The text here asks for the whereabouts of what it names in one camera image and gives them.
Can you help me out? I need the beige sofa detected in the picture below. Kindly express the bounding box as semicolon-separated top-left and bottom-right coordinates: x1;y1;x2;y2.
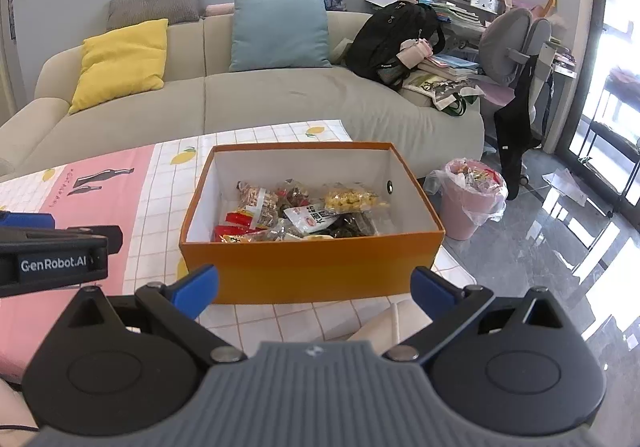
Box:
1;14;485;179

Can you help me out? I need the grey cushion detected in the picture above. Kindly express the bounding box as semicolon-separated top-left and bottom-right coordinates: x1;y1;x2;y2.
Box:
106;0;202;31

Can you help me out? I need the pink trash bin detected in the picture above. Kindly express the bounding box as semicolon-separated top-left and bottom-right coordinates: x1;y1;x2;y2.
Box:
423;158;508;241

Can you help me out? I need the yellow snack clear bag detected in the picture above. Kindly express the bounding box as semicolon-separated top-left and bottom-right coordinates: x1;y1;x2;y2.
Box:
322;182;390;214

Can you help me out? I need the yellow chips white bag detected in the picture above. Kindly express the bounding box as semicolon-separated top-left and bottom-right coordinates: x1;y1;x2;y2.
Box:
284;203;338;235

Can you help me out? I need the yellow cushion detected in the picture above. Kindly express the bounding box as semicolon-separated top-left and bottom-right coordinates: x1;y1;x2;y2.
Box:
68;19;168;114

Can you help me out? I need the dark seaweed snack bag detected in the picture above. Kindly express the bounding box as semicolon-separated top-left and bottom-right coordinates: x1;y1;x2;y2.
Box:
328;213;376;239

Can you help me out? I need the small brown snack packet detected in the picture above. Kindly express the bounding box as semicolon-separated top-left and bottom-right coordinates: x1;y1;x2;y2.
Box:
276;178;310;207

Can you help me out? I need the peanut snack bag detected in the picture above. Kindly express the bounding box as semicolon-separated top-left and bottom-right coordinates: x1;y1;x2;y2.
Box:
236;181;279;229

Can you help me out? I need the black garment on chair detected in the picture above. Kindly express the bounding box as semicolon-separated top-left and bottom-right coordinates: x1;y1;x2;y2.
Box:
494;56;538;201

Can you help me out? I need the grey office chair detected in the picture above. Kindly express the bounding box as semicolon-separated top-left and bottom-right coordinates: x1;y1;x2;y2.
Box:
470;6;557;188

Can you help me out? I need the red snack packet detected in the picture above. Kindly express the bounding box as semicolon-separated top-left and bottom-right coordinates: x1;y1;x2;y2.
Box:
213;211;260;242

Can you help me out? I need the orange cardboard box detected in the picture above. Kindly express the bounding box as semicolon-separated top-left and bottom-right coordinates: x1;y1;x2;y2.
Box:
179;141;445;304

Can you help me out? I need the black backpack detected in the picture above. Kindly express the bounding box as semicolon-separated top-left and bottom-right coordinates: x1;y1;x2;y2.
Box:
345;2;446;89

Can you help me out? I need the teal cushion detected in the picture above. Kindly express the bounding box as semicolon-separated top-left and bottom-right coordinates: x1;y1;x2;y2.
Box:
230;0;330;72

